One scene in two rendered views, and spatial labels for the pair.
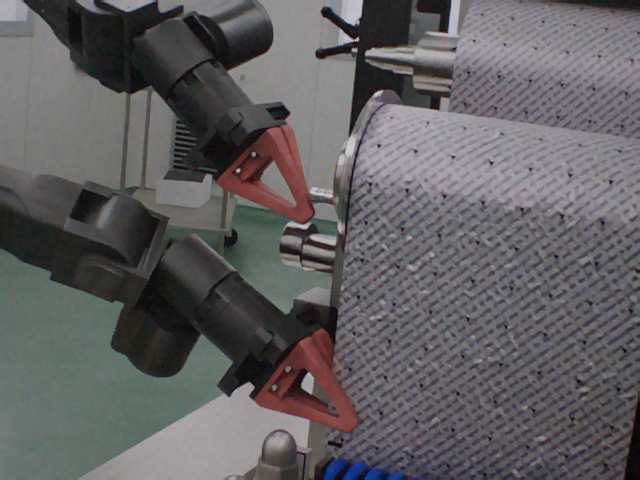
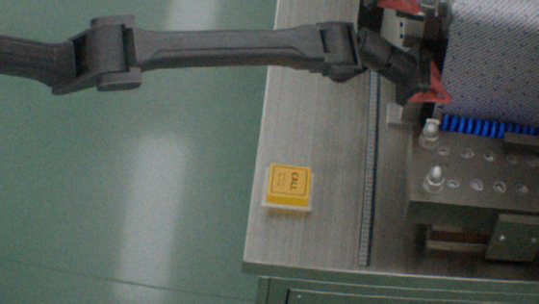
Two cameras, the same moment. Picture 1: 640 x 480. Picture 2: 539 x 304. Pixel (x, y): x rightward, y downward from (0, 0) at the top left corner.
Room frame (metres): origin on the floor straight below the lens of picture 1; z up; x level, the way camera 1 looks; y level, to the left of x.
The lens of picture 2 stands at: (-0.35, 0.75, 2.55)
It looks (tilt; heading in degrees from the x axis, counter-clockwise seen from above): 49 degrees down; 340
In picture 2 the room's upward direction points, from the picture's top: 6 degrees clockwise
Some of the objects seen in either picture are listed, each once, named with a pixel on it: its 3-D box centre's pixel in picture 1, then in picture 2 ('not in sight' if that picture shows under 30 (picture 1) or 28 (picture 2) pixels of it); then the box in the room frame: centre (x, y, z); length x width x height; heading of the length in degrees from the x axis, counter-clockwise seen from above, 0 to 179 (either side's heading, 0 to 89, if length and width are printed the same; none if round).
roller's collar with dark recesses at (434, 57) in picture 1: (451, 66); not in sight; (1.18, -0.11, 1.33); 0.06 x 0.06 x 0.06; 68
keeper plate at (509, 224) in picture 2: not in sight; (517, 239); (0.62, -0.10, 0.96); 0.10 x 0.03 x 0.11; 68
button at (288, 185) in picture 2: not in sight; (289, 185); (0.88, 0.23, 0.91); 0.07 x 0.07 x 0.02; 68
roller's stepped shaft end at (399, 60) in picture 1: (394, 59); not in sight; (1.20, -0.06, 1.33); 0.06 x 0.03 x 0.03; 68
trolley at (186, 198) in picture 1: (183, 159); not in sight; (5.74, 0.71, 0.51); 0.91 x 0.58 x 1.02; 2
